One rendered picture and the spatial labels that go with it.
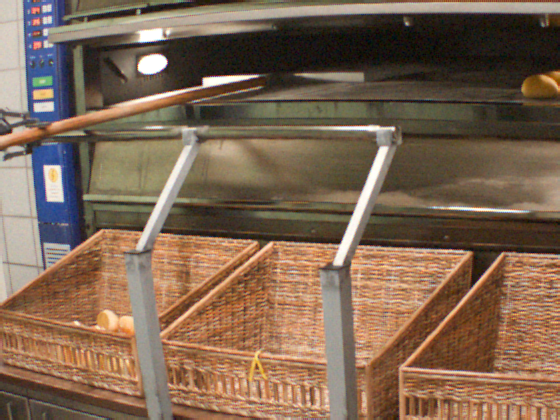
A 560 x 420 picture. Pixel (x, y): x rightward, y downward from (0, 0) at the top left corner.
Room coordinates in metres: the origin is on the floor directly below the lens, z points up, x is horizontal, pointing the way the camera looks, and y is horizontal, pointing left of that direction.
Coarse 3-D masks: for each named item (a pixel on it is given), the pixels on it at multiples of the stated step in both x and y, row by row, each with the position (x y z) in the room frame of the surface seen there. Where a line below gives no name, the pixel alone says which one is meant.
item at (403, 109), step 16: (144, 112) 3.29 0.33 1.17; (160, 112) 3.25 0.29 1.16; (176, 112) 3.22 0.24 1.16; (192, 112) 3.19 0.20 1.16; (208, 112) 3.16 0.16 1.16; (224, 112) 3.13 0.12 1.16; (240, 112) 3.10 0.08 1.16; (256, 112) 3.07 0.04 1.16; (272, 112) 3.04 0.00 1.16; (288, 112) 3.02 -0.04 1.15; (304, 112) 2.99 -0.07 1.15; (320, 112) 2.96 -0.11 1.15; (336, 112) 2.94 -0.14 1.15; (352, 112) 2.91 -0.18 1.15; (368, 112) 2.88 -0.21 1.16; (384, 112) 2.86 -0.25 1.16; (400, 112) 2.83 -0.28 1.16; (416, 112) 2.81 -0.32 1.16; (432, 112) 2.78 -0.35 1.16; (448, 112) 2.76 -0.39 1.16; (464, 112) 2.73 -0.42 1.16; (480, 112) 2.71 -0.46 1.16; (496, 112) 2.68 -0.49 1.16; (512, 112) 2.65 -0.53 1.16; (528, 112) 2.63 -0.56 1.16; (544, 112) 2.60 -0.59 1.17
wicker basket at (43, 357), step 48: (96, 240) 3.34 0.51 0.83; (192, 240) 3.16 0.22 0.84; (240, 240) 3.07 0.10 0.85; (48, 288) 3.17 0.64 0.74; (96, 288) 3.33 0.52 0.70; (192, 288) 3.13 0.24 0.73; (0, 336) 3.01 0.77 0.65; (48, 336) 2.87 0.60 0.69; (96, 336) 2.75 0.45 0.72; (96, 384) 2.77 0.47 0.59
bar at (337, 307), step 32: (128, 128) 2.83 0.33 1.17; (160, 128) 2.77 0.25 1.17; (192, 128) 2.70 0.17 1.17; (224, 128) 2.66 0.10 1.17; (256, 128) 2.61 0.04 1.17; (288, 128) 2.56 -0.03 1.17; (320, 128) 2.51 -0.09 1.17; (352, 128) 2.47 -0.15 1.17; (384, 128) 2.42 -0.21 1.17; (192, 160) 2.69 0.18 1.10; (384, 160) 2.39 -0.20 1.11; (160, 224) 2.60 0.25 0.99; (352, 224) 2.31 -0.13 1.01; (128, 256) 2.53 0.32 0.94; (352, 256) 2.29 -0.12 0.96; (352, 320) 2.26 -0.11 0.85; (160, 352) 2.54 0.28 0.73; (352, 352) 2.25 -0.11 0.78; (160, 384) 2.53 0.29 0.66; (352, 384) 2.25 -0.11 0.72; (160, 416) 2.52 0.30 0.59; (352, 416) 2.24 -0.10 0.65
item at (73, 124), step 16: (240, 80) 3.44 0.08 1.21; (256, 80) 3.49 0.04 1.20; (176, 96) 3.20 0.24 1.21; (192, 96) 3.25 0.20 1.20; (208, 96) 3.31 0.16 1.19; (96, 112) 2.96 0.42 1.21; (112, 112) 2.99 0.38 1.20; (128, 112) 3.04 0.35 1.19; (48, 128) 2.80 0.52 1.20; (64, 128) 2.84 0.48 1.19; (80, 128) 2.90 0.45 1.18; (0, 144) 2.66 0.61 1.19; (16, 144) 2.71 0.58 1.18
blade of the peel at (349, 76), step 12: (288, 72) 3.98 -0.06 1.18; (300, 72) 3.96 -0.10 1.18; (312, 72) 3.92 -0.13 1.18; (324, 72) 3.89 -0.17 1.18; (336, 72) 3.85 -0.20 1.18; (348, 72) 3.48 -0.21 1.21; (360, 72) 3.45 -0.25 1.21; (372, 72) 3.49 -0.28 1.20; (384, 72) 3.54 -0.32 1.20; (396, 72) 3.60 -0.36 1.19; (408, 72) 3.66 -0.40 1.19; (204, 84) 3.76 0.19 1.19; (216, 84) 3.73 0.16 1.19
